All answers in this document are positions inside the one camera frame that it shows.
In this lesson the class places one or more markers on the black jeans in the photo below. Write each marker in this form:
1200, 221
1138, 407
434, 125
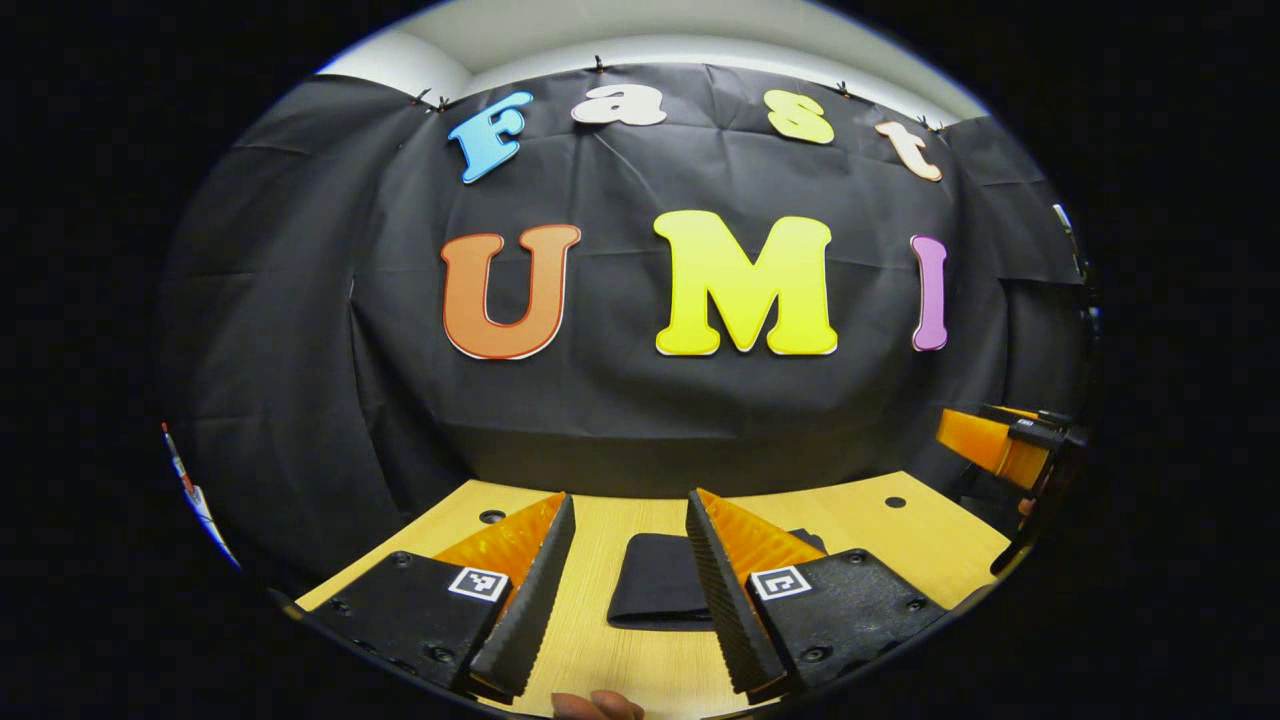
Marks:
650, 580

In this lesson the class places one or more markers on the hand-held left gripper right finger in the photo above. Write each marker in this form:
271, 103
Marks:
725, 610

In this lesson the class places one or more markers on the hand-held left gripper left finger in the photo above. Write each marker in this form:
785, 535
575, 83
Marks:
530, 610

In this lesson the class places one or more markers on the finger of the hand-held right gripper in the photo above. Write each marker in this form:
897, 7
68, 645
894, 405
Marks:
990, 445

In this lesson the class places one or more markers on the black backdrop cloth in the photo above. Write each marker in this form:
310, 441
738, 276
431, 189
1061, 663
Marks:
620, 420

